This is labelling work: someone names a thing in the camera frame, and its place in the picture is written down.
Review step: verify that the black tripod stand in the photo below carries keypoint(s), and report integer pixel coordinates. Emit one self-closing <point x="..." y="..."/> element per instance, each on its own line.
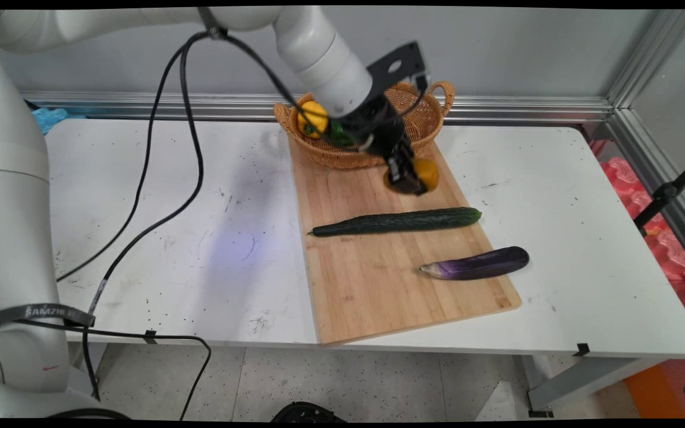
<point x="666" y="193"/>

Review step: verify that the woven wicker basket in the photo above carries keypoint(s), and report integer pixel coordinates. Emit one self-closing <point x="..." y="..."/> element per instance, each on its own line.
<point x="423" y="122"/>

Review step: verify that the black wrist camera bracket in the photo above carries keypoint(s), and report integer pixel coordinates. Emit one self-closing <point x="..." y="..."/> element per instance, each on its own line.
<point x="399" y="65"/>

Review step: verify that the light wooden cutting board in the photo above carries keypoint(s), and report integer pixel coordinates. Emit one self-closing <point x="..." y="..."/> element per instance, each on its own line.
<point x="378" y="279"/>

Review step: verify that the orange round fruit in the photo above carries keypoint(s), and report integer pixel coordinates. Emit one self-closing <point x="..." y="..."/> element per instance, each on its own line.
<point x="429" y="173"/>

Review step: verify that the aluminium frame corner post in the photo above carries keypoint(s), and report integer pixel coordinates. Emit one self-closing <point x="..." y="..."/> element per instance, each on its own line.
<point x="657" y="107"/>

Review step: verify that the small black edge clip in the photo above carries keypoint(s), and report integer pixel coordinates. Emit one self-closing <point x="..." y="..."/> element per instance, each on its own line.
<point x="150" y="336"/>
<point x="581" y="349"/>

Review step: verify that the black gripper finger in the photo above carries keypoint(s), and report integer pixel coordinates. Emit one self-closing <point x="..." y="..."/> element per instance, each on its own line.
<point x="415" y="178"/>
<point x="395" y="169"/>

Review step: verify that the aluminium frame rail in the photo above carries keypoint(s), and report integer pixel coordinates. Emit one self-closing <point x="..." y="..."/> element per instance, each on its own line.
<point x="497" y="110"/>

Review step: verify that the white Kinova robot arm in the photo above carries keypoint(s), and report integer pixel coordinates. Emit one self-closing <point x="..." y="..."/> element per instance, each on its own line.
<point x="15" y="178"/>

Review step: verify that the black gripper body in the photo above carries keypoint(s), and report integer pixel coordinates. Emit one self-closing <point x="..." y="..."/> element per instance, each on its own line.
<point x="378" y="128"/>

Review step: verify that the green bell pepper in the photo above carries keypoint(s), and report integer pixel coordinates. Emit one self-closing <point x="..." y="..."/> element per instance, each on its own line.
<point x="338" y="135"/>

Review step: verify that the purple eggplant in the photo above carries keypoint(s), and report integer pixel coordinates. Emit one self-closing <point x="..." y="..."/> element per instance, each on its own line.
<point x="479" y="264"/>

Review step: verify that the grey table leg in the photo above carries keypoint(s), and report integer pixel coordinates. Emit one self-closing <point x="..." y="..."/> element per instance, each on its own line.
<point x="580" y="380"/>

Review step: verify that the yellow bell pepper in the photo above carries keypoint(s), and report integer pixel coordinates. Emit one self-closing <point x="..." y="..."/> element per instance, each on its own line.
<point x="313" y="119"/>

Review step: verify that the blue plastic bag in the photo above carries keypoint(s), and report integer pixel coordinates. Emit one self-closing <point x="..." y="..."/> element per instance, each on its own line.
<point x="50" y="117"/>

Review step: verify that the orange floor box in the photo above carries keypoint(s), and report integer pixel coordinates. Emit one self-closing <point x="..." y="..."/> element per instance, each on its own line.
<point x="654" y="392"/>

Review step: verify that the black round floor device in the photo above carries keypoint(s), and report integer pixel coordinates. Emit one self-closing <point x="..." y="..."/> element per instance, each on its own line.
<point x="307" y="412"/>

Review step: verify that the long dark green cucumber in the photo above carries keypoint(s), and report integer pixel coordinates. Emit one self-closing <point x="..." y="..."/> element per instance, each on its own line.
<point x="402" y="221"/>

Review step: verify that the pink red plastic packaging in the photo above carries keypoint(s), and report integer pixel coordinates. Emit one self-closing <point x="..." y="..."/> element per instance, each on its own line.
<point x="651" y="220"/>

